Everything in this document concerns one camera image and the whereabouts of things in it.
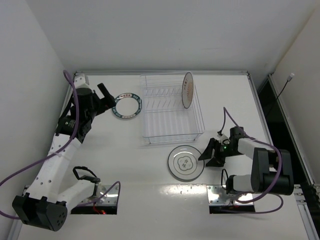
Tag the white plate grey rings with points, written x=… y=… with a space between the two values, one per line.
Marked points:
x=185 y=162

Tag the green rimmed white plate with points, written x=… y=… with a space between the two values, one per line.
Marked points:
x=127 y=106

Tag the white wire dish rack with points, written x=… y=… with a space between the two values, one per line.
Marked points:
x=164 y=118

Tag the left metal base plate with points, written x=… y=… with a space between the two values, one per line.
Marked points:
x=106 y=198

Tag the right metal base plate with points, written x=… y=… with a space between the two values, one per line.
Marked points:
x=217 y=197

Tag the orange sunburst plate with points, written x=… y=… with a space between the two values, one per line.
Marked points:
x=187 y=90

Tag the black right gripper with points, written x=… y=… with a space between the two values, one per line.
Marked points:
x=217 y=151

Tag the aluminium frame rail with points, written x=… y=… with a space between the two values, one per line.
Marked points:
x=306 y=191

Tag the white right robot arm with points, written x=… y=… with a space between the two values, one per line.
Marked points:
x=271 y=170

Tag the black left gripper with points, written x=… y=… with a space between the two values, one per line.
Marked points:
x=99 y=100

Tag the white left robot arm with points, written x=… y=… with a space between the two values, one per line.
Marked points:
x=43 y=205

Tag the metal base plate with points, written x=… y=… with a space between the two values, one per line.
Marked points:
x=106 y=198
x=217 y=197

